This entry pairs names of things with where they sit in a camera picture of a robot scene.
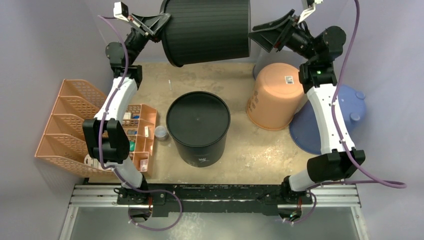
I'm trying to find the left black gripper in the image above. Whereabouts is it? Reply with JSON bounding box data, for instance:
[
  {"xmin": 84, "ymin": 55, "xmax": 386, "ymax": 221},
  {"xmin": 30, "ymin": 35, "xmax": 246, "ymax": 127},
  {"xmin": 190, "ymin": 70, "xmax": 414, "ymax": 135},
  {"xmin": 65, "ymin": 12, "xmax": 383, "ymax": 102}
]
[{"xmin": 124, "ymin": 13, "xmax": 172, "ymax": 66}]

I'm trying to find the black ribbed plastic bin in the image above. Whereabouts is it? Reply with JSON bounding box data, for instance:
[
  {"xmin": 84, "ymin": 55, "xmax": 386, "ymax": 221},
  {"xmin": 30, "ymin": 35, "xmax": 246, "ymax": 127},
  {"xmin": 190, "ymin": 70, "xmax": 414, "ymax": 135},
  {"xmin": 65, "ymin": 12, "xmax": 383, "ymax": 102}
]
[{"xmin": 160, "ymin": 0, "xmax": 251, "ymax": 67}]

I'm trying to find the orange capybara plastic bucket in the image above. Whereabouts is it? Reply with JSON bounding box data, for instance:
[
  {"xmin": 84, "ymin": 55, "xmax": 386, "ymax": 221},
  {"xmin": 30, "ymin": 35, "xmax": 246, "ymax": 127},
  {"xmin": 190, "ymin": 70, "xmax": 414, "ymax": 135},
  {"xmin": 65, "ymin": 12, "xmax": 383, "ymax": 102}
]
[{"xmin": 246, "ymin": 62, "xmax": 304, "ymax": 131}]

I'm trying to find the blue plastic bucket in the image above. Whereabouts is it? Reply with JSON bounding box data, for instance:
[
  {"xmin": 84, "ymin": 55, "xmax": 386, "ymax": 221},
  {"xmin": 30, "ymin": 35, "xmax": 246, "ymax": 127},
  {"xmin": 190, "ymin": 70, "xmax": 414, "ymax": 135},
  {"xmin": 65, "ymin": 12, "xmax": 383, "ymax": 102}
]
[{"xmin": 289, "ymin": 84, "xmax": 366, "ymax": 155}]

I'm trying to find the dark navy cylindrical bin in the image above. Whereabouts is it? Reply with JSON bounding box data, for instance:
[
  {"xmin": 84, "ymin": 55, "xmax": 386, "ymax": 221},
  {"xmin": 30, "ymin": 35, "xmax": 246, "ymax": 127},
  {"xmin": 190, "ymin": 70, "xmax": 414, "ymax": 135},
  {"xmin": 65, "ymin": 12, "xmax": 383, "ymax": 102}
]
[{"xmin": 165, "ymin": 91, "xmax": 231, "ymax": 168}]

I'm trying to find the white grey cylindrical bin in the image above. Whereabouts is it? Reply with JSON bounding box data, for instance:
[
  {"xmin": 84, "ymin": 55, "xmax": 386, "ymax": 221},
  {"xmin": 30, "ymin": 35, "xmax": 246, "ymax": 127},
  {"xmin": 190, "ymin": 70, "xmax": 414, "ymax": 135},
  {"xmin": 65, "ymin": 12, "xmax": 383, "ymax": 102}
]
[{"xmin": 252, "ymin": 48, "xmax": 304, "ymax": 80}]

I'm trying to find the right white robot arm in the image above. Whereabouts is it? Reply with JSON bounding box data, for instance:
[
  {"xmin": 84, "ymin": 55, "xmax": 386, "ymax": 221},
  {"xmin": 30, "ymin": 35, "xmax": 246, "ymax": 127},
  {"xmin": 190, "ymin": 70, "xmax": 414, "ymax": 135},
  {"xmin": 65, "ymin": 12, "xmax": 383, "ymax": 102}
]
[{"xmin": 248, "ymin": 10, "xmax": 366, "ymax": 204}]

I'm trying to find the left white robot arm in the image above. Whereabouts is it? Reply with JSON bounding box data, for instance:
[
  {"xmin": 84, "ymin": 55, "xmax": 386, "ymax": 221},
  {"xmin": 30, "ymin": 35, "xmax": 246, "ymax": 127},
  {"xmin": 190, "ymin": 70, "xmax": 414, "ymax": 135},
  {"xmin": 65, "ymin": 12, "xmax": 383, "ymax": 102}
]
[{"xmin": 82, "ymin": 13, "xmax": 171, "ymax": 205}]

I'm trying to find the small clear round container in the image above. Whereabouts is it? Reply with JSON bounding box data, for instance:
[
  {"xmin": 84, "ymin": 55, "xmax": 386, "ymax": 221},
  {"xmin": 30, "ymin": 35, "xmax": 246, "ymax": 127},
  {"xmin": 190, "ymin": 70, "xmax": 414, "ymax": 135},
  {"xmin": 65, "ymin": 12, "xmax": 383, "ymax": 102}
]
[{"xmin": 154, "ymin": 125, "xmax": 169, "ymax": 141}]

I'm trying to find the orange mesh file organizer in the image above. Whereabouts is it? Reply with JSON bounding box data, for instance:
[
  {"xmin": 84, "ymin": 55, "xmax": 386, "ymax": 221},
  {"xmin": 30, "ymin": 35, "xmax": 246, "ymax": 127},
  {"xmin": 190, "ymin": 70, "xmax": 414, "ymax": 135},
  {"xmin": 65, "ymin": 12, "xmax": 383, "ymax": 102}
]
[{"xmin": 35, "ymin": 79, "xmax": 158, "ymax": 178}]

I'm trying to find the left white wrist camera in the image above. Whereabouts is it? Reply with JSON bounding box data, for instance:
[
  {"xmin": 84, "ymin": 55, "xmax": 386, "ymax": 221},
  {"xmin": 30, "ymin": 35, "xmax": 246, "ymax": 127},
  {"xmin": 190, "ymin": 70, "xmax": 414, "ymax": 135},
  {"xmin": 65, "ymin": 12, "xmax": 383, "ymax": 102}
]
[{"xmin": 113, "ymin": 1, "xmax": 129, "ymax": 22}]

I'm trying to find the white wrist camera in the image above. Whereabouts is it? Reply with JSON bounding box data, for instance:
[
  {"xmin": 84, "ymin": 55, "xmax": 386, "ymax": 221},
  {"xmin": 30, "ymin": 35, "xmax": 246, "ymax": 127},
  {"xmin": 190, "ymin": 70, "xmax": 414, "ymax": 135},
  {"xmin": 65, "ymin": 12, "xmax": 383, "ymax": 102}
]
[
  {"xmin": 113, "ymin": 1, "xmax": 129, "ymax": 22},
  {"xmin": 297, "ymin": 0, "xmax": 323, "ymax": 24}
]

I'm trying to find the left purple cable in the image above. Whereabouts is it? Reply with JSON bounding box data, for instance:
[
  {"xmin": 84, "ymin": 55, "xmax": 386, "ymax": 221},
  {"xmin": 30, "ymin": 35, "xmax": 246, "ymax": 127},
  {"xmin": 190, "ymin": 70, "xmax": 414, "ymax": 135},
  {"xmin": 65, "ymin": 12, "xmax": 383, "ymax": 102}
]
[{"xmin": 96, "ymin": 14, "xmax": 184, "ymax": 196}]

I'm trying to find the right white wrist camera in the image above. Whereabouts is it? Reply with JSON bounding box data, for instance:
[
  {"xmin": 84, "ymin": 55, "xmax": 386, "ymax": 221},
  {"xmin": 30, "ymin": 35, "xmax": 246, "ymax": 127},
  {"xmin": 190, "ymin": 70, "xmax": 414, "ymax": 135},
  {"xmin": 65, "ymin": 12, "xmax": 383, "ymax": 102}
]
[{"xmin": 297, "ymin": 0, "xmax": 323, "ymax": 24}]

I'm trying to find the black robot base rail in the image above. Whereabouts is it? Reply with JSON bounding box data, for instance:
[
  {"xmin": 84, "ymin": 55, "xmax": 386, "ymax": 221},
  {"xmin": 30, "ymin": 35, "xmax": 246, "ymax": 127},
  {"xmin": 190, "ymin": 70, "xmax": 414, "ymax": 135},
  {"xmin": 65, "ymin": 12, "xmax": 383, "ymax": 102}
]
[{"xmin": 113, "ymin": 183, "xmax": 313, "ymax": 218}]

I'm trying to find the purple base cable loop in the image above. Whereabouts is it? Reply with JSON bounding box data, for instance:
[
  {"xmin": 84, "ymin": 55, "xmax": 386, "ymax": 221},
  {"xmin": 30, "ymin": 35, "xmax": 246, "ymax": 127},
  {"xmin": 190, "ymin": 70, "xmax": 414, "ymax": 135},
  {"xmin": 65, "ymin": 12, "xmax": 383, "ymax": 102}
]
[{"xmin": 127, "ymin": 189, "xmax": 184, "ymax": 232}]

